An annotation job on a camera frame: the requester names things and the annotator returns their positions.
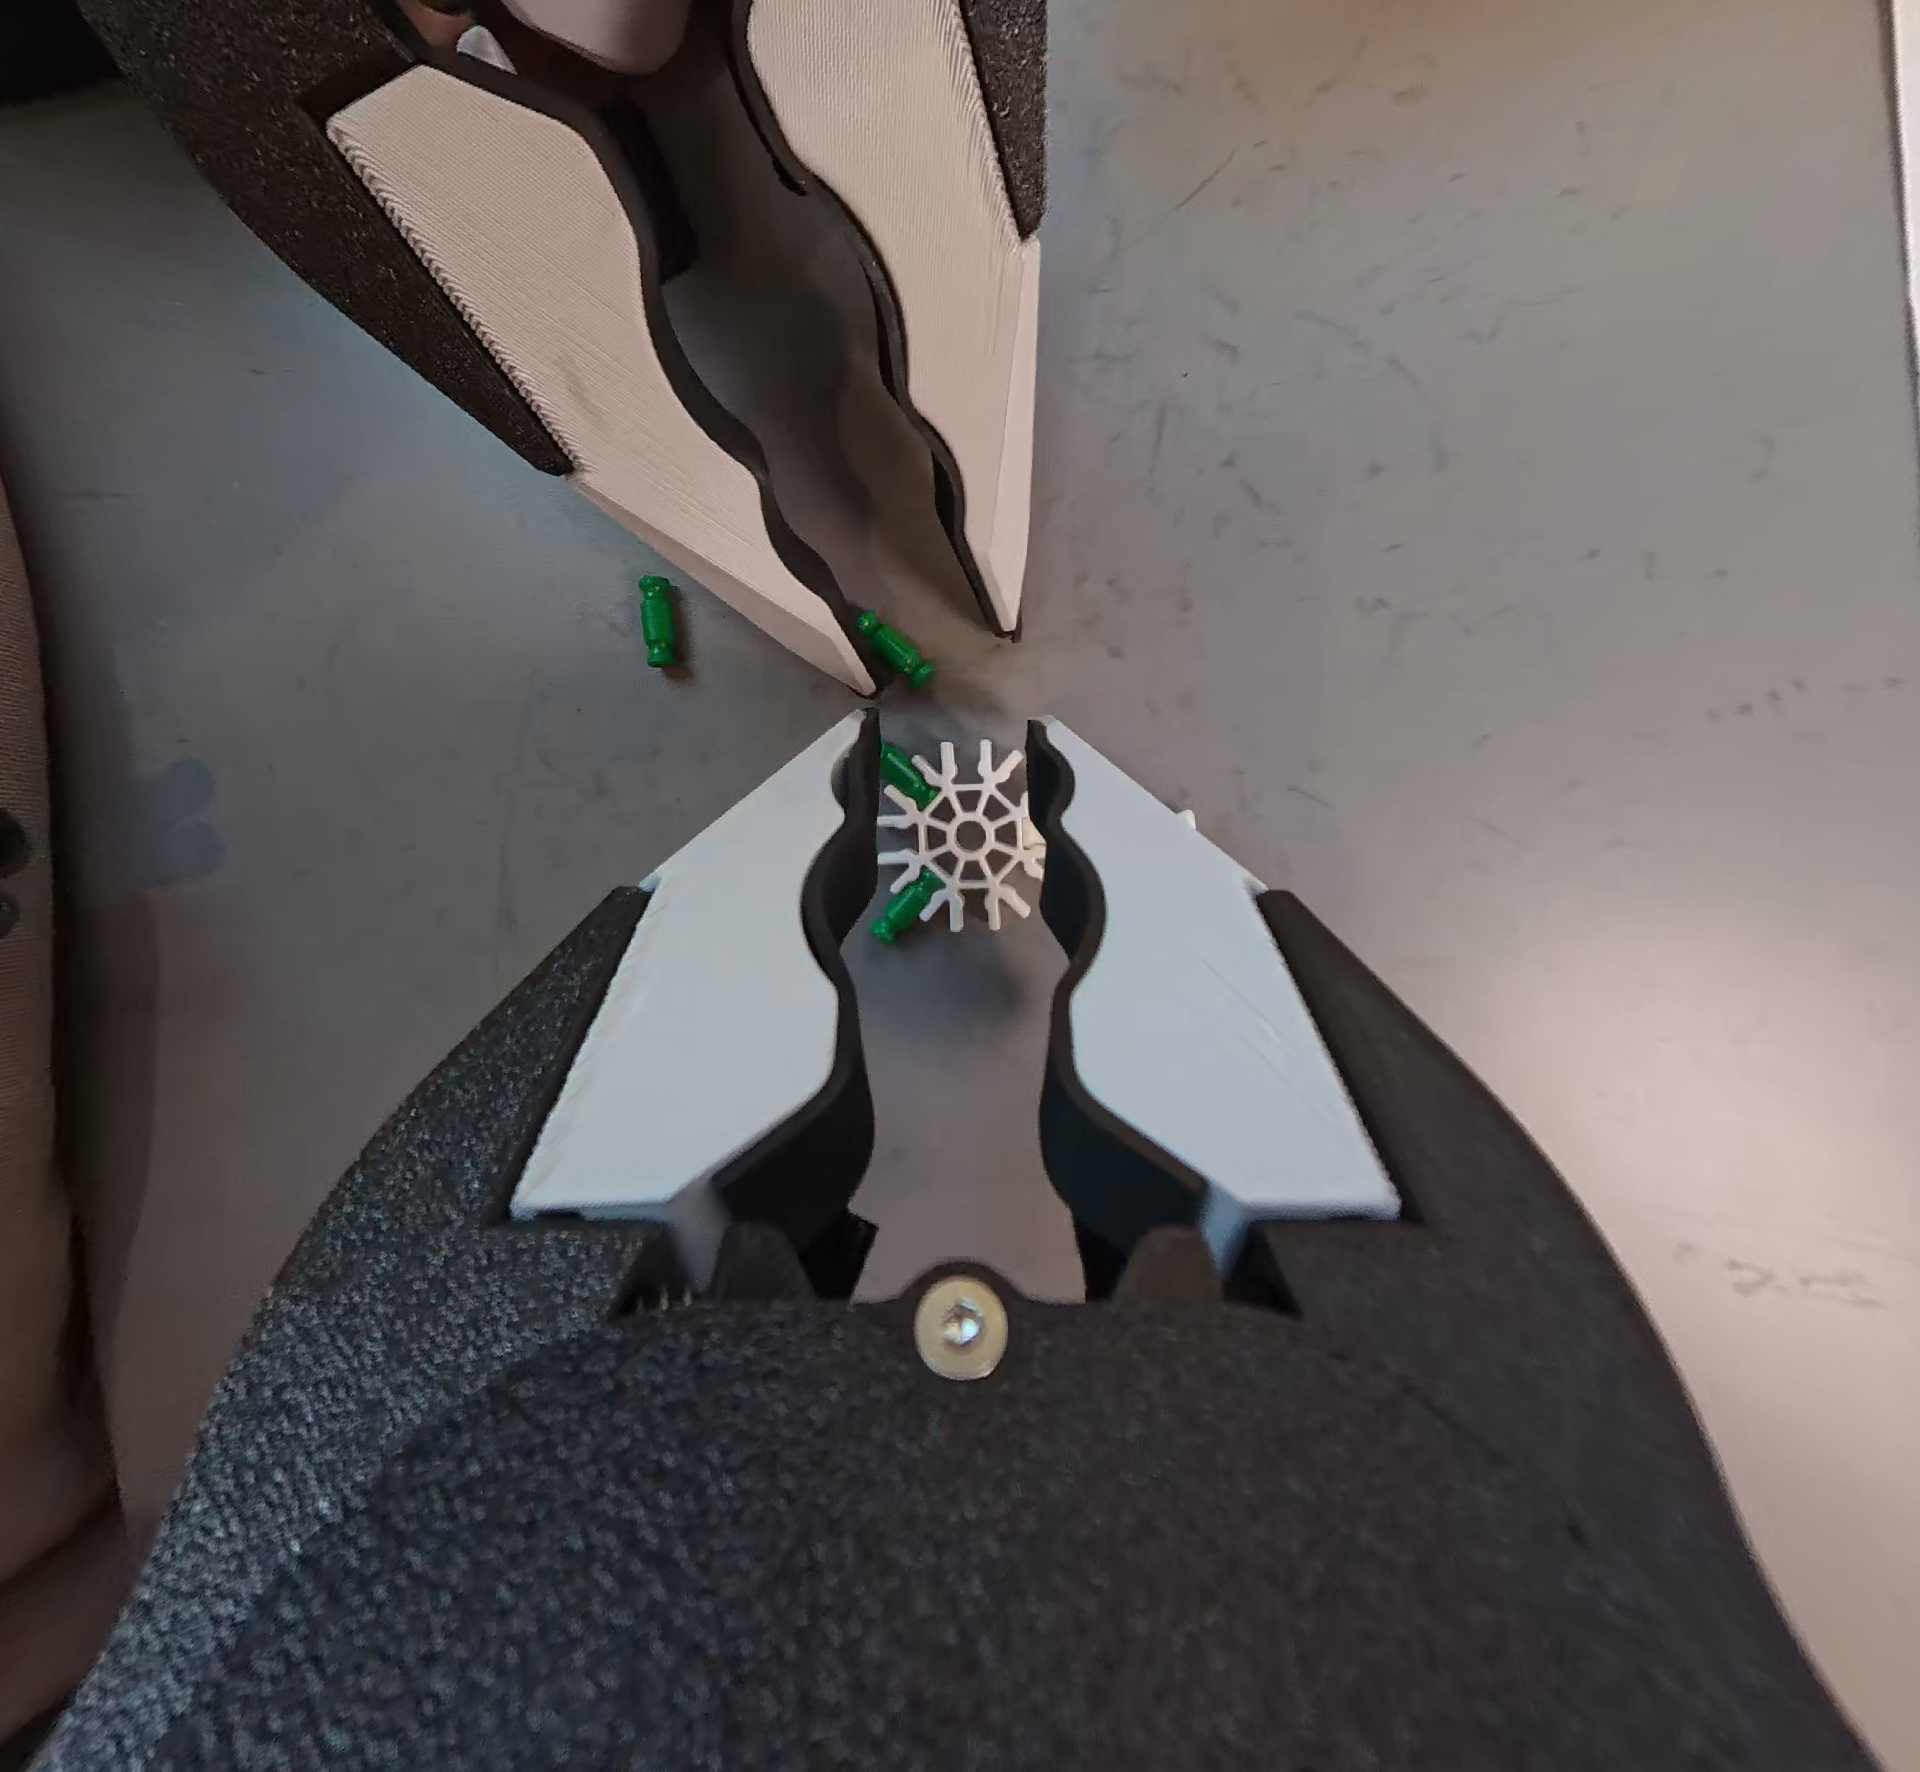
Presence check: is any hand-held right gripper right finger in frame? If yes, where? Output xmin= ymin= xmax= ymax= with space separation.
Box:
xmin=1021 ymin=715 xmax=1402 ymax=1226

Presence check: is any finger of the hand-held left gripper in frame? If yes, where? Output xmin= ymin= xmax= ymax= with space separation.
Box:
xmin=732 ymin=0 xmax=1048 ymax=641
xmin=324 ymin=60 xmax=884 ymax=695

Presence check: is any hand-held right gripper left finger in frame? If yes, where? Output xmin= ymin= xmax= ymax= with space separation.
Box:
xmin=510 ymin=707 xmax=884 ymax=1298

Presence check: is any grey desk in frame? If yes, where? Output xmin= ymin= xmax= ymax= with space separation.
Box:
xmin=0 ymin=0 xmax=1920 ymax=1758

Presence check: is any white snowflake connector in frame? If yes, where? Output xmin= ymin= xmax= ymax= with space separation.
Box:
xmin=877 ymin=740 xmax=1044 ymax=934

